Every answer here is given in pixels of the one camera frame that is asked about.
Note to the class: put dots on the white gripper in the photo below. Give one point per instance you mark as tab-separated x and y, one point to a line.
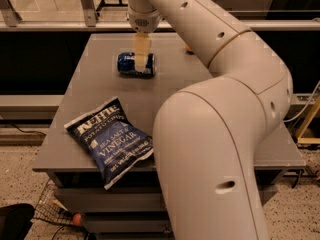
145	21

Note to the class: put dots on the blue pepsi can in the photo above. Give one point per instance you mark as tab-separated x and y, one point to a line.
126	65

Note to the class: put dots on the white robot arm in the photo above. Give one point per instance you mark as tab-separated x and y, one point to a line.
205	136

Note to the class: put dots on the orange fruit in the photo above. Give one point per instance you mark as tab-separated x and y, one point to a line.
189	50

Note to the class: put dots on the blue kettle chips bag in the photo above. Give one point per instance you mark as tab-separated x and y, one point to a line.
112	141

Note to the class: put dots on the top grey drawer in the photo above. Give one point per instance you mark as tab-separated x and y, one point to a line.
98	200

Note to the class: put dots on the grey drawer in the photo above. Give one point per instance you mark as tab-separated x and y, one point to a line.
127	224
98	200

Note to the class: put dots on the grey drawer cabinet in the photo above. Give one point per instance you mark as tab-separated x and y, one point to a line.
96	81

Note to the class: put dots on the yellow wooden stand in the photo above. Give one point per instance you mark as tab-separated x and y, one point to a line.
299	134

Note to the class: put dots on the small orange ball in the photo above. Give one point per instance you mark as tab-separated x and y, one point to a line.
77	220

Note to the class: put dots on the lower grey drawer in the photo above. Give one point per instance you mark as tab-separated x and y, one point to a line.
127	224

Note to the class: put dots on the metal window rail frame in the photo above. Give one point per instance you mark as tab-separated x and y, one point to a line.
81	15

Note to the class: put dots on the wire basket on floor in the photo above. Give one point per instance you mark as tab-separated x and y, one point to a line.
49	209

